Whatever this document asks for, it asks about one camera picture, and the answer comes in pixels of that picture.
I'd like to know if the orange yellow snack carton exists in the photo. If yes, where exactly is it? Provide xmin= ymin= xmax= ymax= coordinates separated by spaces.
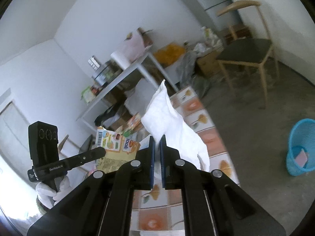
xmin=95 ymin=113 xmax=143 ymax=173

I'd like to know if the pink mesh scrub sponge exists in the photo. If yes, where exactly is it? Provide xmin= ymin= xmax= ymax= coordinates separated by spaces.
xmin=295 ymin=149 xmax=309 ymax=168

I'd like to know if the white gloved left hand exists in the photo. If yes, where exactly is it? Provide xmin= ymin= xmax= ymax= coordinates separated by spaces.
xmin=36 ymin=176 xmax=73 ymax=209

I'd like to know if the patterned vinyl tablecloth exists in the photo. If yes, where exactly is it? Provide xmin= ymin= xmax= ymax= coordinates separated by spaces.
xmin=130 ymin=86 xmax=239 ymax=235

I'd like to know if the white metal shelf table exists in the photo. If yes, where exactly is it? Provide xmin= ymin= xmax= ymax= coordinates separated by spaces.
xmin=77 ymin=51 xmax=179 ymax=133

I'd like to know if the yellow plastic bag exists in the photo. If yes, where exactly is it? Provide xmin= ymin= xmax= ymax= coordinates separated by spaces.
xmin=153 ymin=43 xmax=186 ymax=68

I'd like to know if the silver electric cooker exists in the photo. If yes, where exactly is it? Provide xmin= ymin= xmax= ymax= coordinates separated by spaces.
xmin=92 ymin=61 xmax=118 ymax=87

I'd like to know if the white paper towel roll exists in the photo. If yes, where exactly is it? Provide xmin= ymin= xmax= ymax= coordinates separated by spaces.
xmin=110 ymin=51 xmax=131 ymax=70

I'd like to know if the wooden chair dark seat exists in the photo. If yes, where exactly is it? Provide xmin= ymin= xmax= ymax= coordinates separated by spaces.
xmin=216 ymin=0 xmax=280 ymax=108

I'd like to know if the blue plastic mesh wastebasket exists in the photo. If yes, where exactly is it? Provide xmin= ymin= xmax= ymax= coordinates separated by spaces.
xmin=286 ymin=119 xmax=314 ymax=176

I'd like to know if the grey refrigerator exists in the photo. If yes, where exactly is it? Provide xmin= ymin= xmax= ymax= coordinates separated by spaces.
xmin=178 ymin=0 xmax=242 ymax=28

